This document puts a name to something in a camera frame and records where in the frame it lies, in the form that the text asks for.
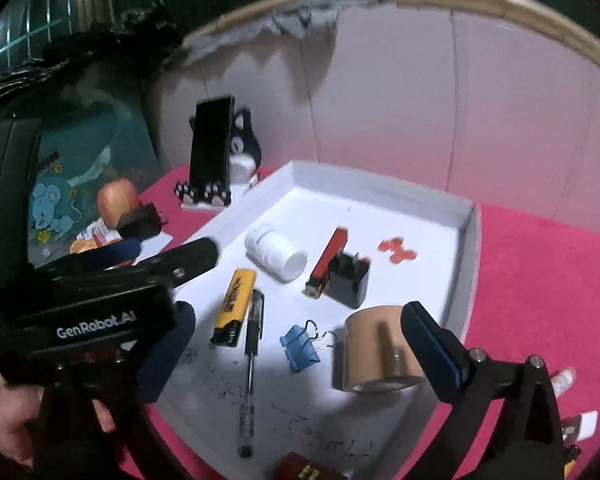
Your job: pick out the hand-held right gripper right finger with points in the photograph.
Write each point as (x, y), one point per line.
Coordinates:
(432, 355)

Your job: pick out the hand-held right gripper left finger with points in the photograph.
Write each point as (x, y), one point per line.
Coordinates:
(172, 340)

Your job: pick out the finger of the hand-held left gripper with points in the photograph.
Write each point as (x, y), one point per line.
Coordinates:
(180, 262)
(110, 255)

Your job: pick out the brown tape roll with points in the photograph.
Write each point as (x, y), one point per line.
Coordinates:
(370, 345)

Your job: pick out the yellow lighter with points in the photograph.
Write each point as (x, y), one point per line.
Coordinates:
(235, 300)

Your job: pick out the black pen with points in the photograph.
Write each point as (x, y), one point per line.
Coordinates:
(252, 340)

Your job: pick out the white pill bottle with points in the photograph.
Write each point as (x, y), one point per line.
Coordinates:
(272, 250)

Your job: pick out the black charger plug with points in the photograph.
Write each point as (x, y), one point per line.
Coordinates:
(347, 285)

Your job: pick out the white cardboard box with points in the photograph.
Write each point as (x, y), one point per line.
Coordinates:
(300, 395)

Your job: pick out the person's left hand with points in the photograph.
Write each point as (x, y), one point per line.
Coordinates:
(10, 420)

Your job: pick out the red white packet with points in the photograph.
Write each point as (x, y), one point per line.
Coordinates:
(97, 234)

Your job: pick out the white card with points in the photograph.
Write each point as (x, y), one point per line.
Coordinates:
(156, 247)

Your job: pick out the orange fruit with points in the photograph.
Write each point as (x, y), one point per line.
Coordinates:
(82, 246)

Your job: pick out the small black adapter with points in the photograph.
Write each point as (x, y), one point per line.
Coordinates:
(140, 220)

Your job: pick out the red apple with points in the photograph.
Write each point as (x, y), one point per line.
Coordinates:
(117, 200)

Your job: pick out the blue mouse print bag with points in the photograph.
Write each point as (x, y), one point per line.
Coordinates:
(55, 205)

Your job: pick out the red fidget spinner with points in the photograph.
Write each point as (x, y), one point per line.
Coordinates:
(397, 250)

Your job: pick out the black phone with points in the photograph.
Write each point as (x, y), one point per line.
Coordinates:
(211, 145)

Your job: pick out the dark bag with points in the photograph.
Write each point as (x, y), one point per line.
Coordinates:
(5, 185)

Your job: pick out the blue binder clip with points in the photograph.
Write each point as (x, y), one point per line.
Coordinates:
(300, 347)

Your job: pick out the black white cat phone stand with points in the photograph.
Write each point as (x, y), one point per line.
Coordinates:
(242, 145)

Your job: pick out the red black lighter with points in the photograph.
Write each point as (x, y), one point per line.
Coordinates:
(327, 260)

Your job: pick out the brown box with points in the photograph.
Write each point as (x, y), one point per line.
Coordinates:
(310, 467)

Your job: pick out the small yellow item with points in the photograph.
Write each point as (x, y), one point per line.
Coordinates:
(571, 460)

